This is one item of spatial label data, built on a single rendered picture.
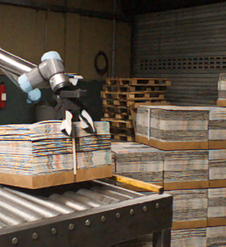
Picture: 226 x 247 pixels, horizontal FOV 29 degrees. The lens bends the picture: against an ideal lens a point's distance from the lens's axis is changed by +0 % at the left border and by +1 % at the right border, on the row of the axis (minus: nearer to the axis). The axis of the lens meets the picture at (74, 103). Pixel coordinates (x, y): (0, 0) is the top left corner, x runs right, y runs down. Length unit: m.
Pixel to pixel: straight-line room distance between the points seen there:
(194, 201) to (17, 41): 7.60
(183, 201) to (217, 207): 0.23
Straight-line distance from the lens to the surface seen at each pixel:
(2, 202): 1.54
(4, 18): 9.65
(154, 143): 2.59
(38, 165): 1.56
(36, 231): 1.29
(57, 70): 1.66
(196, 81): 10.40
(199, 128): 2.61
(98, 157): 1.72
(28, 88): 1.72
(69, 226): 1.35
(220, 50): 10.08
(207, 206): 2.74
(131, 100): 8.79
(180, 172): 2.59
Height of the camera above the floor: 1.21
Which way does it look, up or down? 3 degrees down
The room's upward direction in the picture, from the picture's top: 1 degrees clockwise
